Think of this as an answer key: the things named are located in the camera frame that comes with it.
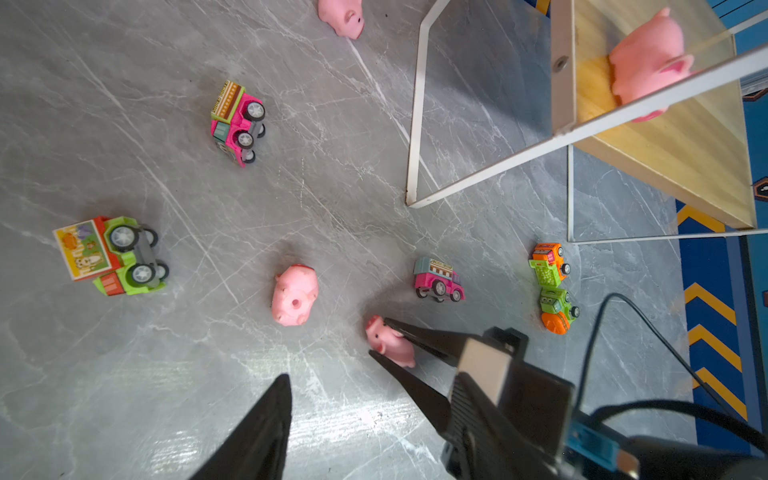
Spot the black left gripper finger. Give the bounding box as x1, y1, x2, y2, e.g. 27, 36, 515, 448
191, 373, 292, 480

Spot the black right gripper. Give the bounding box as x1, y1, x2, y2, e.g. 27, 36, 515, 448
368, 318, 575, 479

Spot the pink toy pig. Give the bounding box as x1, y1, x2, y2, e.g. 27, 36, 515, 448
272, 264, 319, 326
318, 0, 365, 40
365, 315, 416, 368
609, 7, 695, 105

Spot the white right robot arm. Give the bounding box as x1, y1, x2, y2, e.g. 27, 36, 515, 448
365, 315, 767, 479

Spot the wooden two-tier shelf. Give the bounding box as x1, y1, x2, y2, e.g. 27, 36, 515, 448
405, 1, 767, 237

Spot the pink teal toy van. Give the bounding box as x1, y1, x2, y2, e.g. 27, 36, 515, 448
413, 257, 466, 303

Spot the green orange toy car lower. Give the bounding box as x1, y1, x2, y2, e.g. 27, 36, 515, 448
539, 287, 580, 335

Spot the orange green toy car upper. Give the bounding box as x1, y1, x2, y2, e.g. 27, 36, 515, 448
529, 243, 571, 288

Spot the green red toy truck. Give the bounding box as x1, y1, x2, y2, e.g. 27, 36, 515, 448
53, 216, 170, 296

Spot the pink toy truck striped roof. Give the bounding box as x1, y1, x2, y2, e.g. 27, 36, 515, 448
210, 80, 266, 168

